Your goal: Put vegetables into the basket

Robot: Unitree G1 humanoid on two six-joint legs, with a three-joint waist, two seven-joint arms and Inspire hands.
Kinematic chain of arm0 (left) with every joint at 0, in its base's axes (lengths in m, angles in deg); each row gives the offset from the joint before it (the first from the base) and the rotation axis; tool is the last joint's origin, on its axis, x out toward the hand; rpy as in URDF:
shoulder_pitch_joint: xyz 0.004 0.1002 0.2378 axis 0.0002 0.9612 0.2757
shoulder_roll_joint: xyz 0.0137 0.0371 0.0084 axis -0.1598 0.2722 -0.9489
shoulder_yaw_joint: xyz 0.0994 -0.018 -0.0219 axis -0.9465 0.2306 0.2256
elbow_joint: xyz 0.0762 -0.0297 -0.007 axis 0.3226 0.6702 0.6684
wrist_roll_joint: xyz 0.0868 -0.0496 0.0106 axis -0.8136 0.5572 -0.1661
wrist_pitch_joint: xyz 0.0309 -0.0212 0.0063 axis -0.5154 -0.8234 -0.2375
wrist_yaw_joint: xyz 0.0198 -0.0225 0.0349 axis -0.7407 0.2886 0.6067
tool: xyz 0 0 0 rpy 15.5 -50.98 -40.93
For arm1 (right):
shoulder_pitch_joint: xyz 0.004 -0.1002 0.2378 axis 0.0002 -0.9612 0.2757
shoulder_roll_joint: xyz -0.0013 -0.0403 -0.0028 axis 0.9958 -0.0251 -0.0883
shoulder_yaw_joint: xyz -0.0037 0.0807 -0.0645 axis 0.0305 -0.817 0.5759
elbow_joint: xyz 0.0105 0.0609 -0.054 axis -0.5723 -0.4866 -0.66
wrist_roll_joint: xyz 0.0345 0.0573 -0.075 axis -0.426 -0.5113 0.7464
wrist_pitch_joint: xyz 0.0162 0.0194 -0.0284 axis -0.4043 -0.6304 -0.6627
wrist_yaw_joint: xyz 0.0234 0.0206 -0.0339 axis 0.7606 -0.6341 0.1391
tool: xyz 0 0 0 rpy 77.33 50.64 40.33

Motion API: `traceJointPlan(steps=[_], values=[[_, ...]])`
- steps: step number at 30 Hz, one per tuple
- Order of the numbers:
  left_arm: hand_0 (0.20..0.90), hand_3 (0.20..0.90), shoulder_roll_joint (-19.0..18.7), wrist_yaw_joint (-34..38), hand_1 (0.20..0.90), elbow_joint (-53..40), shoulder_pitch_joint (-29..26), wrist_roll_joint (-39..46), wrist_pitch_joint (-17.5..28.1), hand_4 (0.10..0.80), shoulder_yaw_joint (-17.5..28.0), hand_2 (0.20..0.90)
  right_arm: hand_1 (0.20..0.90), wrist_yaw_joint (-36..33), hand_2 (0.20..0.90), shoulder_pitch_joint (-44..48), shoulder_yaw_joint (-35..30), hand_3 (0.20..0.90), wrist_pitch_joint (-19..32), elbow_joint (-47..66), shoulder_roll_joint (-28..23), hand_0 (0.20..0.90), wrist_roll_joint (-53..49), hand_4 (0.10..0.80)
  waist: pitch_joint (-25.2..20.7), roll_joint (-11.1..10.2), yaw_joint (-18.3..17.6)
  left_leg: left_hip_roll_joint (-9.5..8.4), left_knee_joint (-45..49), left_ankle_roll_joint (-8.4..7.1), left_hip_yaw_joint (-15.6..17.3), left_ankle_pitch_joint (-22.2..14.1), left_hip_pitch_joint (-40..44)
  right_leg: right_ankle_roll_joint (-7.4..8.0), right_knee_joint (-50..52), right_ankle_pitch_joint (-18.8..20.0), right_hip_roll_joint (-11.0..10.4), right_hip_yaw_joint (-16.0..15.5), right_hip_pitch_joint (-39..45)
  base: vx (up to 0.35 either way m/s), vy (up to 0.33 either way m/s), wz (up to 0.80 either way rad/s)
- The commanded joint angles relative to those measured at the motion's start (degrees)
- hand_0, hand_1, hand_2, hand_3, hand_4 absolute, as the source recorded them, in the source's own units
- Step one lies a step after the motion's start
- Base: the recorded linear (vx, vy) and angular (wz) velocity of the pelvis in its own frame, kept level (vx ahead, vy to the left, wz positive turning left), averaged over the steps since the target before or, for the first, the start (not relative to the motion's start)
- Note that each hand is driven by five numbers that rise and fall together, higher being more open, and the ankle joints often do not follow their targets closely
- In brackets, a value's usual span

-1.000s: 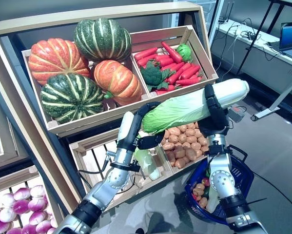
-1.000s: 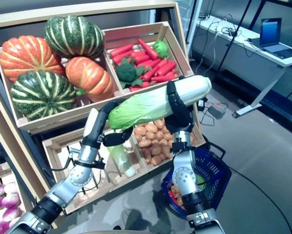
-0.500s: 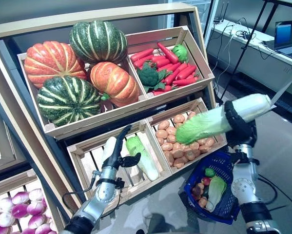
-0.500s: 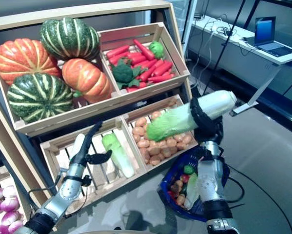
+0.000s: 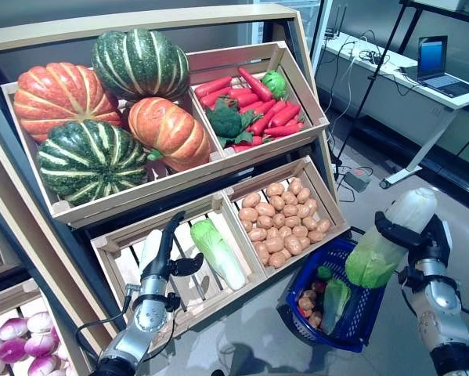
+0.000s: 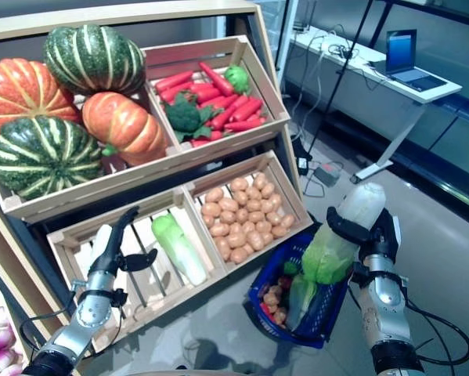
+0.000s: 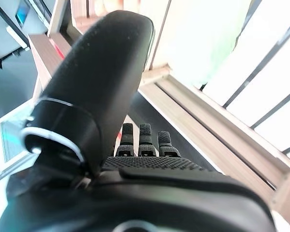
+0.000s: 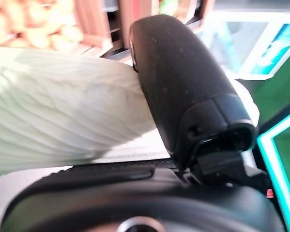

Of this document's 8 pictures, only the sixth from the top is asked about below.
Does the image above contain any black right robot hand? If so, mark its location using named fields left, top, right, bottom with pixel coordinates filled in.
left=326, top=206, right=400, bottom=262

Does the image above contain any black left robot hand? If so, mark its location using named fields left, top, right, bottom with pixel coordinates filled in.
left=87, top=206, right=159, bottom=277

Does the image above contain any green white napa cabbage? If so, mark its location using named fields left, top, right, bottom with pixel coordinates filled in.
left=150, top=213, right=208, bottom=286
left=287, top=273, right=319, bottom=330
left=301, top=182, right=388, bottom=285

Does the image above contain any blue plastic shopping basket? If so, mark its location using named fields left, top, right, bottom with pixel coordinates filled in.
left=247, top=222, right=355, bottom=349

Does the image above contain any light wooden slatted crate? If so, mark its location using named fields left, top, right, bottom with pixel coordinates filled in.
left=45, top=187, right=229, bottom=353
left=181, top=150, right=316, bottom=275
left=139, top=34, right=292, bottom=154

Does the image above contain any wide light wooden crate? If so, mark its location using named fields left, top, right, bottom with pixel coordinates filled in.
left=0, top=78, right=192, bottom=225

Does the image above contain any grey power box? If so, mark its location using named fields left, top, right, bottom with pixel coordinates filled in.
left=314, top=163, right=344, bottom=188

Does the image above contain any black power adapter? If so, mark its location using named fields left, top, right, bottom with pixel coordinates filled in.
left=294, top=135, right=314, bottom=177

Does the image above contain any white desk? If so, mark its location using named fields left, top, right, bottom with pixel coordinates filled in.
left=288, top=25, right=464, bottom=185

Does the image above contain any green striped pumpkin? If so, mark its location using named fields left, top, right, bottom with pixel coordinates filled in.
left=42, top=23, right=147, bottom=97
left=0, top=115, right=104, bottom=201

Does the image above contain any small orange striped pumpkin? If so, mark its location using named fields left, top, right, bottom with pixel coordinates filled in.
left=81, top=92, right=168, bottom=166

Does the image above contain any black tripod pole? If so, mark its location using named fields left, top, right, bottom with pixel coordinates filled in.
left=296, top=0, right=376, bottom=165

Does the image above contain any red orange carrot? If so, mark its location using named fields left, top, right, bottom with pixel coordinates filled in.
left=189, top=82, right=222, bottom=103
left=198, top=61, right=235, bottom=97
left=158, top=81, right=194, bottom=104
left=210, top=96, right=250, bottom=132
left=224, top=117, right=267, bottom=133
left=154, top=70, right=195, bottom=92
left=229, top=97, right=264, bottom=123
left=192, top=131, right=223, bottom=148
left=199, top=96, right=241, bottom=110

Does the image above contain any dark green broccoli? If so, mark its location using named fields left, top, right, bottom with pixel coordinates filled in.
left=164, top=92, right=223, bottom=143

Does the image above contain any open grey laptop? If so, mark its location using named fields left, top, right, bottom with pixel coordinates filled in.
left=369, top=29, right=449, bottom=93

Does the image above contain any large orange striped pumpkin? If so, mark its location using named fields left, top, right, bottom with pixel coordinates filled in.
left=0, top=57, right=82, bottom=138

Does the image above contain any router with antennas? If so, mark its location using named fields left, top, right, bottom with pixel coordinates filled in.
left=292, top=0, right=317, bottom=33

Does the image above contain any wooden display shelf stand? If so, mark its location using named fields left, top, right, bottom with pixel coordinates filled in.
left=0, top=0, right=309, bottom=376

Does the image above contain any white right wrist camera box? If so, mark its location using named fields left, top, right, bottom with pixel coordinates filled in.
left=390, top=215, right=403, bottom=254

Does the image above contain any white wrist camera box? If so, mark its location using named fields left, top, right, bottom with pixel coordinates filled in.
left=90, top=224, right=114, bottom=259
left=390, top=215, right=403, bottom=254

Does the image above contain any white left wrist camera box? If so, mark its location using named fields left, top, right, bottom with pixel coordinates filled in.
left=90, top=224, right=114, bottom=259

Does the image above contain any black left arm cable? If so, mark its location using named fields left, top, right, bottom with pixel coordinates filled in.
left=18, top=309, right=74, bottom=349

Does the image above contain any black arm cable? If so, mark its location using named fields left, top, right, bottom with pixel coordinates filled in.
left=404, top=301, right=469, bottom=367
left=18, top=309, right=74, bottom=349

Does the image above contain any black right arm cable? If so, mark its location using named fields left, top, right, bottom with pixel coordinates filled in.
left=404, top=301, right=469, bottom=367

